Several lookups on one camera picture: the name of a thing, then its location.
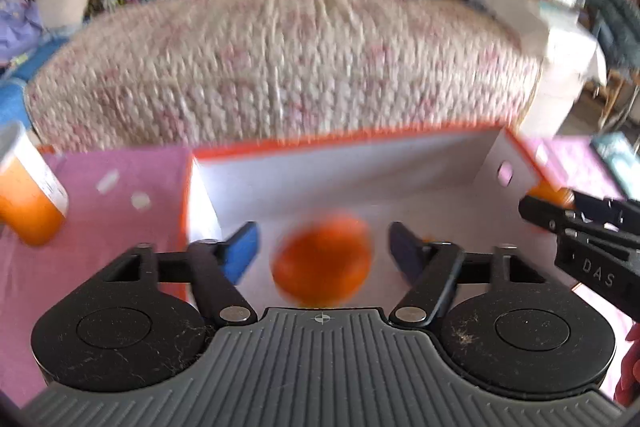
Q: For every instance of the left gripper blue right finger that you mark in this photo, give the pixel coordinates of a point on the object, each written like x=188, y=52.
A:
x=431, y=270

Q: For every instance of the teal book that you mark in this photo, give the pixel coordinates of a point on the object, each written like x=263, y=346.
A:
x=618, y=157

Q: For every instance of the white covered side table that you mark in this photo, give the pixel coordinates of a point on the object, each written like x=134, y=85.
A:
x=570, y=57

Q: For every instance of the large orange fruit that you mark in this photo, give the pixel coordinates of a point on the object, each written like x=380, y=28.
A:
x=323, y=264

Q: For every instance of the purple crumpled blanket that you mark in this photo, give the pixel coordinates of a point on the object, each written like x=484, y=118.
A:
x=21, y=28

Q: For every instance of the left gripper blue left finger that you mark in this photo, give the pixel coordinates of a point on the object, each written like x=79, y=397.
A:
x=216, y=268

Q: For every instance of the blue sheet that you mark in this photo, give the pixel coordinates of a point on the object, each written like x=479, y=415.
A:
x=15, y=79

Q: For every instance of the pink floral tablecloth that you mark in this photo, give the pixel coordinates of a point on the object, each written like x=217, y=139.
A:
x=121, y=198

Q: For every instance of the dark mandarin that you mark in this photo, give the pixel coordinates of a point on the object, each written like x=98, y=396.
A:
x=559, y=196

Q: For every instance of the orange plastic cup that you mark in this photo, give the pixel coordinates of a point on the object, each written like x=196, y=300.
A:
x=34, y=203

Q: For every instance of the orange cardboard box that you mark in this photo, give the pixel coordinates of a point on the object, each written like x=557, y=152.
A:
x=457, y=185

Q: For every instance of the dark green jacket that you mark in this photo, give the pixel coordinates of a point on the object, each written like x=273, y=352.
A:
x=615, y=24

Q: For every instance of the quilted beige bedspread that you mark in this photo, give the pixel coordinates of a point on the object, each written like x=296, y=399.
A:
x=202, y=72

